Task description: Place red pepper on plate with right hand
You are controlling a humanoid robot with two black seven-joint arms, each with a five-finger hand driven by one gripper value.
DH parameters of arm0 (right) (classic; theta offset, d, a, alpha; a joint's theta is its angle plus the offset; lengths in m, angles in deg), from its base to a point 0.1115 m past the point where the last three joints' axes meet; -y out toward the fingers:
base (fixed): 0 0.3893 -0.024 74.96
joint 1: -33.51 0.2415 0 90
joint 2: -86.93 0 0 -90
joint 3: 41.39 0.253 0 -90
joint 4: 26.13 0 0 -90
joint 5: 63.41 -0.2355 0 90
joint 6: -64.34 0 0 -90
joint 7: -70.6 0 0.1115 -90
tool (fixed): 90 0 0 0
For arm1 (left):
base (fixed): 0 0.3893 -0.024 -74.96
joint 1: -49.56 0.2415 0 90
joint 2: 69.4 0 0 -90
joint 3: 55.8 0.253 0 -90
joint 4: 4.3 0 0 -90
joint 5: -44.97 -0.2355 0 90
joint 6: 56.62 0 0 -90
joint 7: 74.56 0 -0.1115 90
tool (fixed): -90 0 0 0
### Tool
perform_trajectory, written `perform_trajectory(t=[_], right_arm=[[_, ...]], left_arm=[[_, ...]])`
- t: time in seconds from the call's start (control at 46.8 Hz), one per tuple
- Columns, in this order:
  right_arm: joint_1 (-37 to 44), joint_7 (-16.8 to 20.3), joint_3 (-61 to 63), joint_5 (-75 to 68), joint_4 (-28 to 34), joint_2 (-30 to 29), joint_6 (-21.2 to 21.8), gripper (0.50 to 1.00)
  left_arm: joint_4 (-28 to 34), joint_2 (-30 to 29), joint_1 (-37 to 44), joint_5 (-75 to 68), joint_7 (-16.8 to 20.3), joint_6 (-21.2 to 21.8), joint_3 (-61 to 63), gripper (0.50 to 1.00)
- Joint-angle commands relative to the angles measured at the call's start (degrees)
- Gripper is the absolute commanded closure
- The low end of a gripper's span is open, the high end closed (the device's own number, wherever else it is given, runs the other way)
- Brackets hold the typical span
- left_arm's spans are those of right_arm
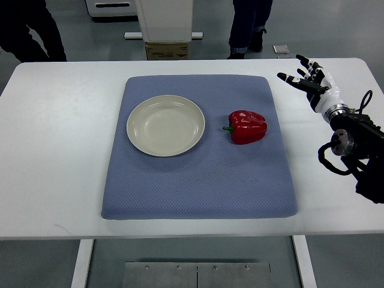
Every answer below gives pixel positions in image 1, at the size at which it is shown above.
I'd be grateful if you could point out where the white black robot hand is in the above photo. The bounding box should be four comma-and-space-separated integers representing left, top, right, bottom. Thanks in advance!
277, 55, 344, 117

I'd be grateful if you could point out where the red bell pepper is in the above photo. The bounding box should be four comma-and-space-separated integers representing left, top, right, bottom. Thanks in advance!
223, 110, 268, 145

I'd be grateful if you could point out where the small grey floor plate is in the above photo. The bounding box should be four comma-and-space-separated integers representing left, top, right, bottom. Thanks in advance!
272, 45, 291, 59

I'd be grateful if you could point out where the cream round plate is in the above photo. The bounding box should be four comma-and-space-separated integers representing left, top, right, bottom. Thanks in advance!
126, 95, 205, 157

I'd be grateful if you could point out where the person in blue jeans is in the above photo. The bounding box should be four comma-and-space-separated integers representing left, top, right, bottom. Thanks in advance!
227, 0, 273, 59

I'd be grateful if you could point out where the blue textured mat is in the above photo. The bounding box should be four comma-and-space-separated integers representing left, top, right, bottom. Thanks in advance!
101, 74, 298, 220

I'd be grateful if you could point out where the right white table leg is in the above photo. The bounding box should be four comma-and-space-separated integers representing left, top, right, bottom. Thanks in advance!
292, 235, 317, 288

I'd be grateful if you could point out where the white table leg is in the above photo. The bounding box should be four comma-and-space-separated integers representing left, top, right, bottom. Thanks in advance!
71, 239, 94, 288
292, 235, 317, 288

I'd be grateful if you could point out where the cardboard box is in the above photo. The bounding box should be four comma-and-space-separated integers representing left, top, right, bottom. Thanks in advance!
145, 42, 189, 61

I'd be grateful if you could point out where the white cabinet with slot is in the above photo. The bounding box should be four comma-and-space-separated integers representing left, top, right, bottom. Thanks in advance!
85, 0, 137, 17

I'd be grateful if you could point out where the left white table leg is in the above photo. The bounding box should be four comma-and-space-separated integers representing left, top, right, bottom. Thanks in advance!
71, 239, 94, 288

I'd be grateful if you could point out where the person in black trousers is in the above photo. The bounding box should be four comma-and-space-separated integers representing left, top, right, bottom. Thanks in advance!
1, 1, 67, 63

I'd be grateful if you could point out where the white pedestal column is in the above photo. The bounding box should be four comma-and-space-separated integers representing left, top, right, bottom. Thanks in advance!
124, 0, 203, 43

